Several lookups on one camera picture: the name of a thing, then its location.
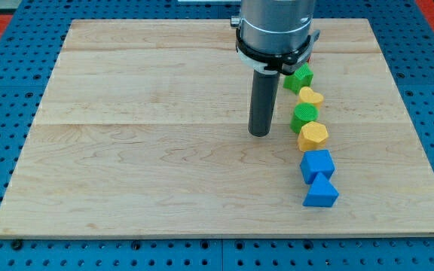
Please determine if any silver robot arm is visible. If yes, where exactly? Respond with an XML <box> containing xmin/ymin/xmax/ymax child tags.
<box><xmin>231</xmin><ymin>0</ymin><xmax>319</xmax><ymax>75</ymax></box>

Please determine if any yellow heart block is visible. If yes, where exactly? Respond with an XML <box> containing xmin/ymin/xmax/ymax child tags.
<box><xmin>297</xmin><ymin>87</ymin><xmax>324</xmax><ymax>109</ymax></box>

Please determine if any green cylinder block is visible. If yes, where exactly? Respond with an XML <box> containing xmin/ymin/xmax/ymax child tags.
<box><xmin>290</xmin><ymin>102</ymin><xmax>319</xmax><ymax>134</ymax></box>

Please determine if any wooden board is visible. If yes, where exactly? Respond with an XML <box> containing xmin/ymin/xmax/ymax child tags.
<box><xmin>0</xmin><ymin>19</ymin><xmax>434</xmax><ymax>239</ymax></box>

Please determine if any green star block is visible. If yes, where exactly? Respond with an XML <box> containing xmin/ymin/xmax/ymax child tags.
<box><xmin>283</xmin><ymin>62</ymin><xmax>313</xmax><ymax>95</ymax></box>

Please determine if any blue cube block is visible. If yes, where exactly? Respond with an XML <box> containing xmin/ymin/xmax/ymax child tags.
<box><xmin>300</xmin><ymin>149</ymin><xmax>335</xmax><ymax>184</ymax></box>

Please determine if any blue triangle block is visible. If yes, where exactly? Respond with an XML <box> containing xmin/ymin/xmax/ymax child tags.
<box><xmin>303</xmin><ymin>172</ymin><xmax>339</xmax><ymax>208</ymax></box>

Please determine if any yellow hexagon block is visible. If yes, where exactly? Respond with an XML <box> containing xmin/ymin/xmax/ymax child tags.
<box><xmin>297</xmin><ymin>121</ymin><xmax>329</xmax><ymax>152</ymax></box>

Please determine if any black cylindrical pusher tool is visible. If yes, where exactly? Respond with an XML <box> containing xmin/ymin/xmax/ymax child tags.
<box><xmin>248</xmin><ymin>71</ymin><xmax>280</xmax><ymax>137</ymax></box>

